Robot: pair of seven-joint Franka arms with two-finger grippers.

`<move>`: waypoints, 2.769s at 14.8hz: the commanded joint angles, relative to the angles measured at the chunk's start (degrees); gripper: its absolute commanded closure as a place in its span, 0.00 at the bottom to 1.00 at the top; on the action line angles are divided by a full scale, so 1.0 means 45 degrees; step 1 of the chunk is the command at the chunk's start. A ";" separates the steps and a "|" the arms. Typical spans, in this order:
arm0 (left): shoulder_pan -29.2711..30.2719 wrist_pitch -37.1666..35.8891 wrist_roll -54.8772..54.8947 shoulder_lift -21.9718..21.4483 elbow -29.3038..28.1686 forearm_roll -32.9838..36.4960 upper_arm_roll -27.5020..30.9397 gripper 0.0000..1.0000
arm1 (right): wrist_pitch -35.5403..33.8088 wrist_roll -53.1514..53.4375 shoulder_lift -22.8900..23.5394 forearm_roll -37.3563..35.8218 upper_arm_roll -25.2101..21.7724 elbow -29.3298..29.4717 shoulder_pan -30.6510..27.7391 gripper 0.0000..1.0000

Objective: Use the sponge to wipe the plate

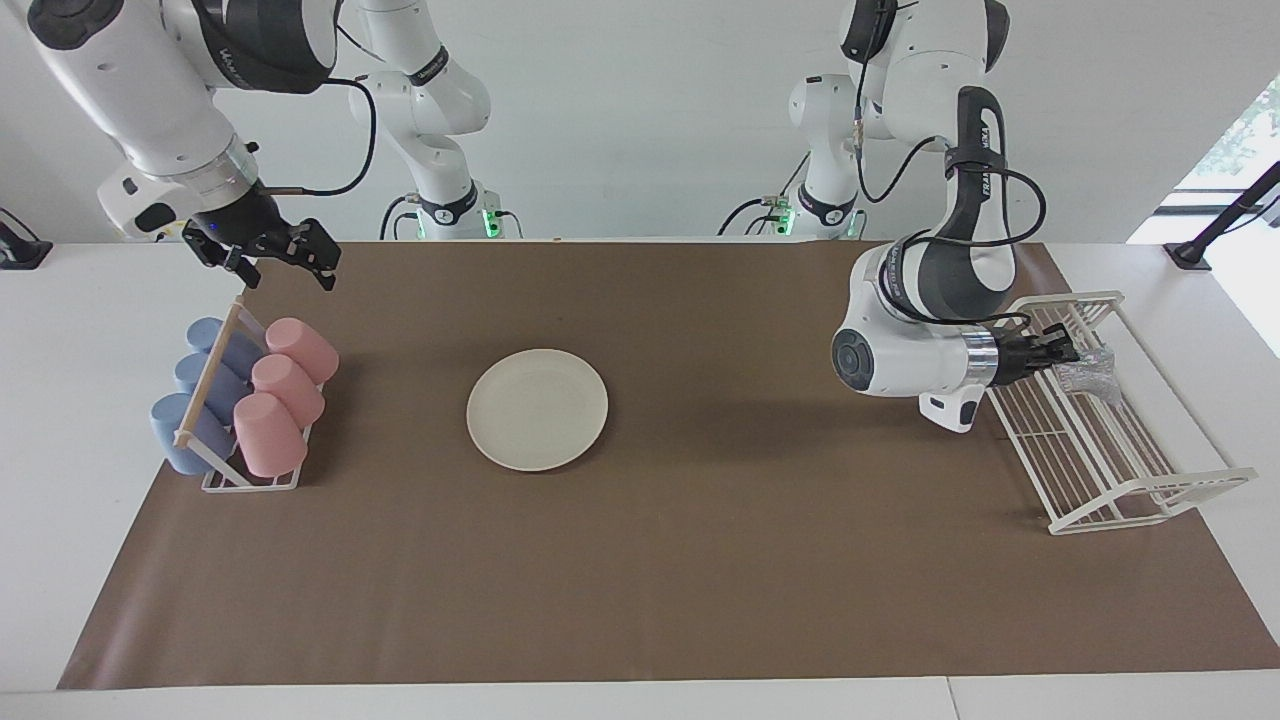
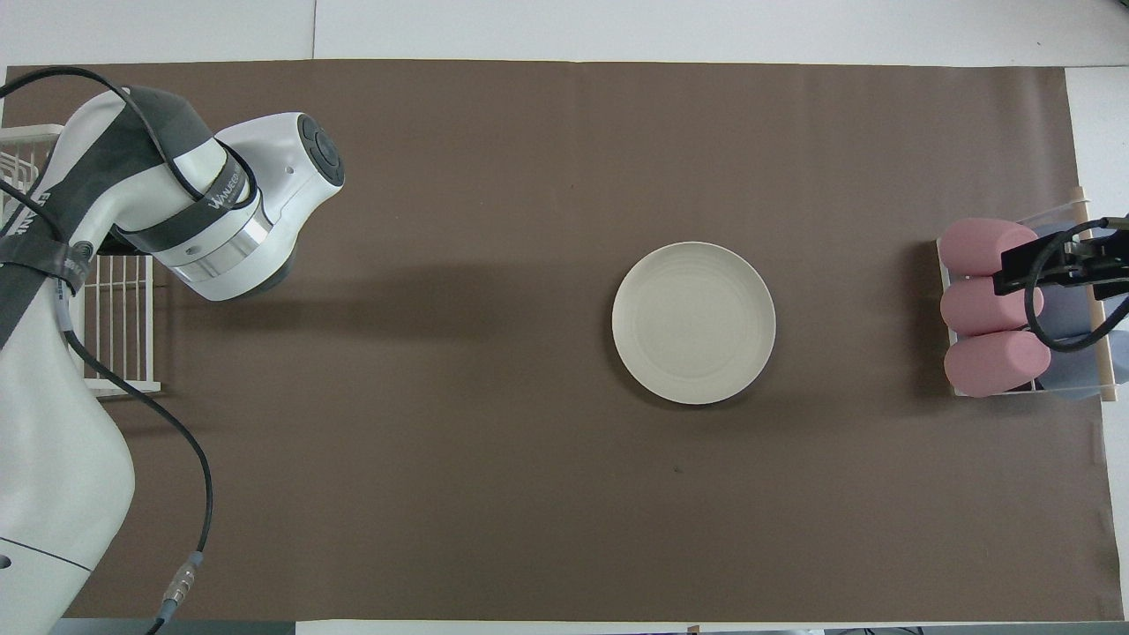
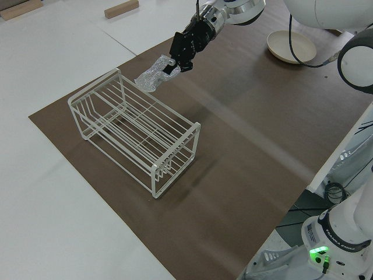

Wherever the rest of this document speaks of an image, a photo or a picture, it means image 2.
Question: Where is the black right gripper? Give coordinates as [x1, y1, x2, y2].
[993, 235, 1129, 302]

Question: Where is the round cream plate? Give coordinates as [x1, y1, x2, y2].
[612, 241, 778, 406]

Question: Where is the blue plastic cup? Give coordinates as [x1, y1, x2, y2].
[1030, 220, 1099, 261]
[1036, 330, 1129, 403]
[1036, 282, 1129, 341]

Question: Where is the pink plastic cup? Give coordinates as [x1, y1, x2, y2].
[938, 217, 1043, 278]
[939, 275, 1047, 337]
[943, 330, 1053, 399]

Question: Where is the cup rack with wooden rod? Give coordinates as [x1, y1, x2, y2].
[935, 185, 1120, 405]

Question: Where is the brown table mat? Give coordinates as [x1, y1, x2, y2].
[0, 59, 1126, 624]

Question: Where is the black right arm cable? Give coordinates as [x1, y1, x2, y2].
[1022, 216, 1129, 355]

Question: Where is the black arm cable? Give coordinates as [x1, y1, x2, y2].
[1022, 216, 1129, 355]
[0, 65, 258, 635]

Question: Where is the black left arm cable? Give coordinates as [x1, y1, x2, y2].
[0, 65, 258, 635]

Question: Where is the white wire dish rack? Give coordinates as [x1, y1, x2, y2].
[0, 123, 163, 396]

